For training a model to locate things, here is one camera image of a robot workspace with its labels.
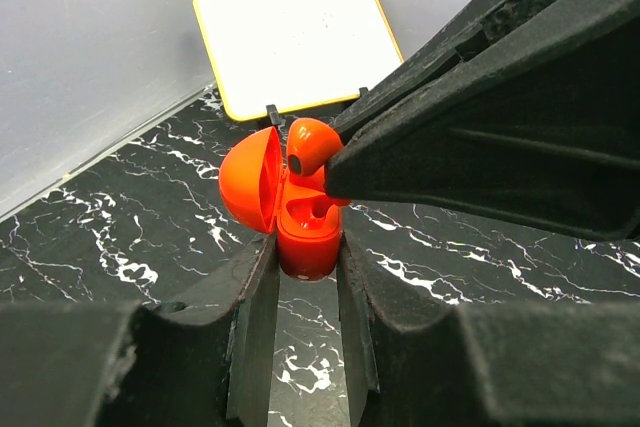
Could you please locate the small whiteboard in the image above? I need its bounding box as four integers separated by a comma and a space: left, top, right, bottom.
193, 0, 403, 122

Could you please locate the orange earbud charging case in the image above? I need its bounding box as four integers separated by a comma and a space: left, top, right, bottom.
219, 127, 350, 282

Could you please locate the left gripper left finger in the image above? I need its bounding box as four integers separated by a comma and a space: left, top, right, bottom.
1, 235, 279, 426

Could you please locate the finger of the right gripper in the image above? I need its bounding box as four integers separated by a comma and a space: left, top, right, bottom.
326, 0, 639, 241
332, 0, 557, 132

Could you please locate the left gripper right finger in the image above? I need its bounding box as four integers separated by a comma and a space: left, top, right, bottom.
336, 233, 639, 426

